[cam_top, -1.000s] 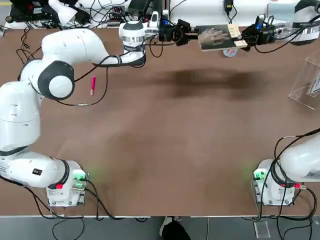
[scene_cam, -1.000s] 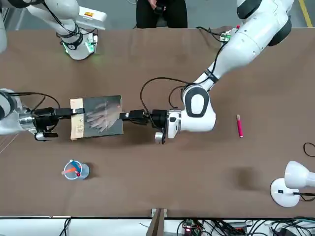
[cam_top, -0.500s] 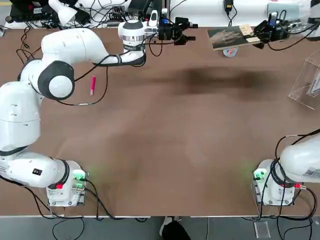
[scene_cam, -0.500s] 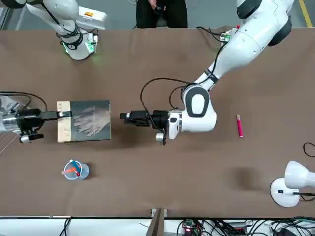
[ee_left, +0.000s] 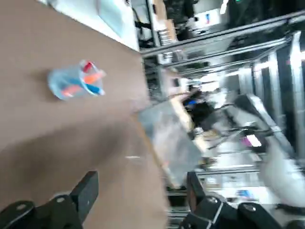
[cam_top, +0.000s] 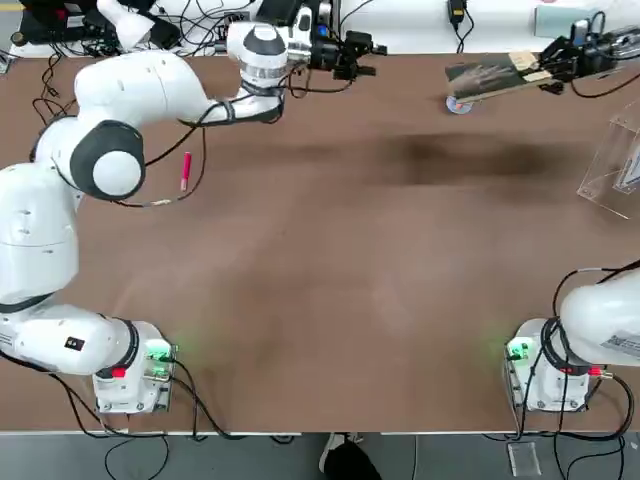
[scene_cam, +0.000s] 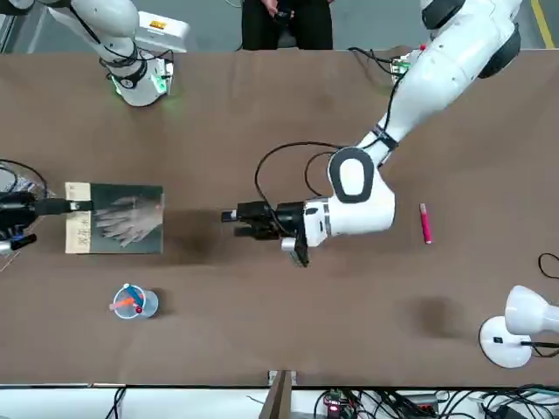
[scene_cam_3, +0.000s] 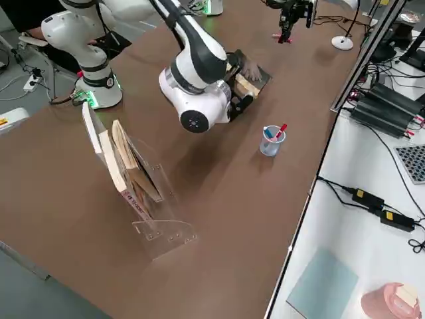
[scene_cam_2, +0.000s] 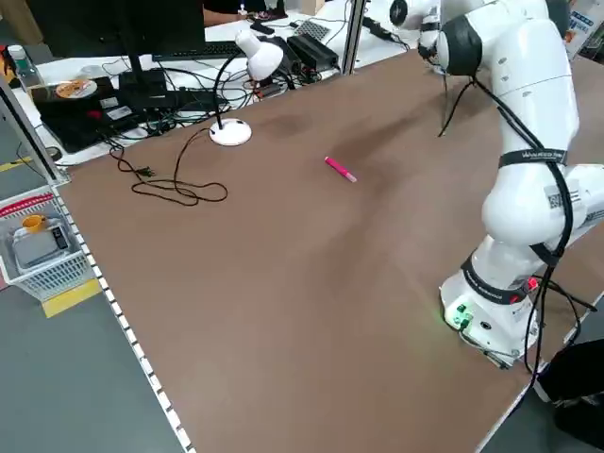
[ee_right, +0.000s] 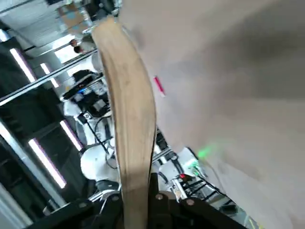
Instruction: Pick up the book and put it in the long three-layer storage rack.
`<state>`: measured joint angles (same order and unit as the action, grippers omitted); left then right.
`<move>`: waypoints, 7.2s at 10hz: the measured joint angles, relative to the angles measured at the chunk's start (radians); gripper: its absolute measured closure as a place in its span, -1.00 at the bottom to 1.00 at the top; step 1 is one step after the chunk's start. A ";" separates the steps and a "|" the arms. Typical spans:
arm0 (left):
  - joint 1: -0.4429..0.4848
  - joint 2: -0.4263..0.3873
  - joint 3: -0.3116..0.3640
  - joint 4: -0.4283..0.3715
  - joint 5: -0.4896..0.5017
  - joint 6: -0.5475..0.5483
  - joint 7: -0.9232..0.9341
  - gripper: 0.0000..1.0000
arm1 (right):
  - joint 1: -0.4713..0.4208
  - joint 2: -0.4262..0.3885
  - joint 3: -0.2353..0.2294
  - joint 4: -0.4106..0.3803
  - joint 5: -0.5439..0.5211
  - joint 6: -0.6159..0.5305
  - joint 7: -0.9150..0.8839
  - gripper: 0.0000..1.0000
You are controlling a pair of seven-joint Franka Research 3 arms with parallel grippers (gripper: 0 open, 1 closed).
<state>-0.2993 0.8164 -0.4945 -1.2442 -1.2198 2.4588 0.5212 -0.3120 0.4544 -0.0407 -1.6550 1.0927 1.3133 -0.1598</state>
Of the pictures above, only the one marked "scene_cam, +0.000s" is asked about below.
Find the brown table divider beam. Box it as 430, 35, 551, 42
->
266, 369, 299, 419

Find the blue pen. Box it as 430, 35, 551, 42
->
123, 283, 147, 306

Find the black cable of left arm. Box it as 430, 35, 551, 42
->
254, 78, 401, 219

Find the black desk cable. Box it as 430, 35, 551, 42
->
112, 386, 128, 419

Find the green circuit board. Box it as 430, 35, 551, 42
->
321, 388, 355, 416

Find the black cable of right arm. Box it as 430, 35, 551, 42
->
0, 159, 48, 197

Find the clear plastic pen cup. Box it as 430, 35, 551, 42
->
108, 282, 161, 320

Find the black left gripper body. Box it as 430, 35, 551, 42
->
274, 201, 307, 240

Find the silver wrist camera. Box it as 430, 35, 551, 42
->
0, 233, 38, 257
280, 237, 312, 268

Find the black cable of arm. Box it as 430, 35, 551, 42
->
254, 78, 401, 219
0, 159, 48, 197

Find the white book with blue print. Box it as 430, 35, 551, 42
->
0, 168, 47, 196

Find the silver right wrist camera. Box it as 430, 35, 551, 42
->
0, 233, 38, 257

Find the white control box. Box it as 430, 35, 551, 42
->
138, 10, 192, 54

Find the white desk lamp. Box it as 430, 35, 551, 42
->
479, 285, 559, 368

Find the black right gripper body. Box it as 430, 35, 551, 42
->
0, 192, 38, 230

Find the black base cable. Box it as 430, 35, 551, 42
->
138, 47, 176, 82
348, 46, 398, 75

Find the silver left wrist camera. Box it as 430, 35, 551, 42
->
280, 237, 312, 268

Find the black lamp cable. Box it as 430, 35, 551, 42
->
537, 252, 559, 279

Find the black power strip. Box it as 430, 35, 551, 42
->
392, 392, 440, 414

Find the pink marker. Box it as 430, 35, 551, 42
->
419, 203, 434, 245

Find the dark book with hands cover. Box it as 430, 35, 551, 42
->
64, 182, 165, 255

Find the person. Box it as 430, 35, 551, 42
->
241, 0, 335, 51

